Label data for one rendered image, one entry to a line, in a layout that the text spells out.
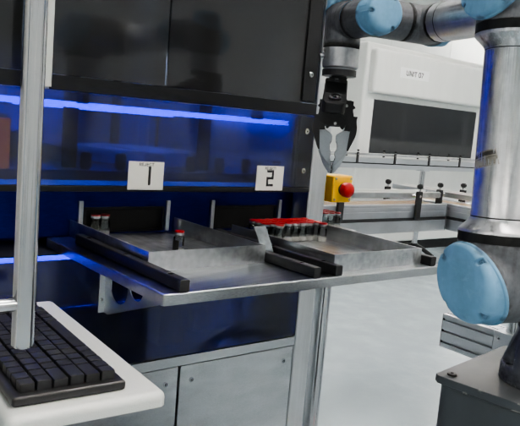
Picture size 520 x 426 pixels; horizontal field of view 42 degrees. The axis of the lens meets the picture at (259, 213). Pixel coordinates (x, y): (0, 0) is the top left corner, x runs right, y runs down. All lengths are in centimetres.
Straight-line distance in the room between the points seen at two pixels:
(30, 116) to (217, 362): 104
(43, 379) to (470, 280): 57
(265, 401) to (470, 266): 97
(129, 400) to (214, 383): 83
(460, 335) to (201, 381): 107
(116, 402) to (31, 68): 40
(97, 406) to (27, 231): 23
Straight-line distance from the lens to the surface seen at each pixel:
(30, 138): 76
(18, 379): 87
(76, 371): 89
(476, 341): 242
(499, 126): 99
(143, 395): 89
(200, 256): 124
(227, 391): 173
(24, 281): 79
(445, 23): 133
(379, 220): 212
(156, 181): 147
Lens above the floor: 115
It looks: 8 degrees down
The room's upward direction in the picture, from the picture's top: 5 degrees clockwise
